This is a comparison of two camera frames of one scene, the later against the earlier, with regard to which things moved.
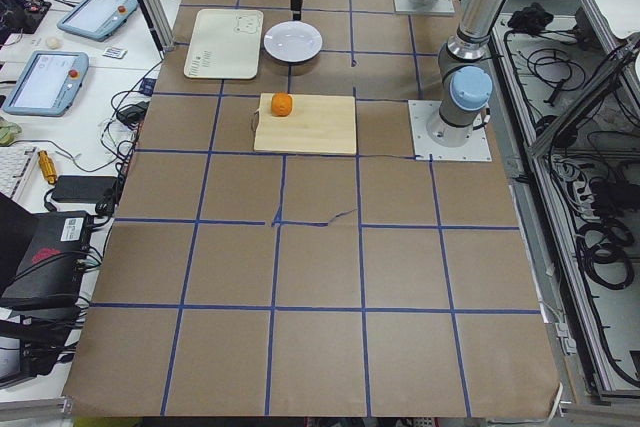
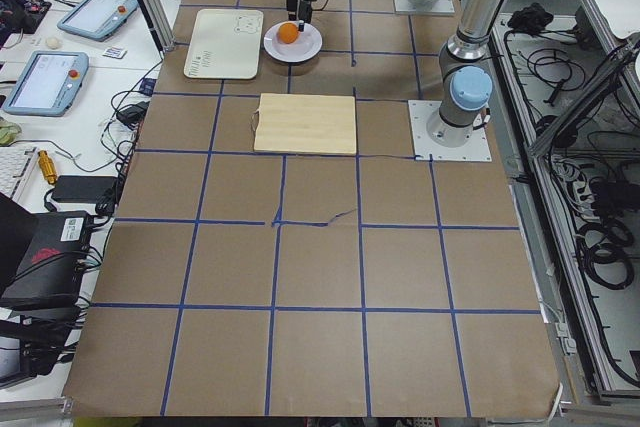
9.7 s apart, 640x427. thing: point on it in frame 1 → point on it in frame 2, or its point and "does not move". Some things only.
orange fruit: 281,104 → 288,32
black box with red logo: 53,264 does not move
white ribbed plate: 293,41 does not move
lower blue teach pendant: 47,83 does not move
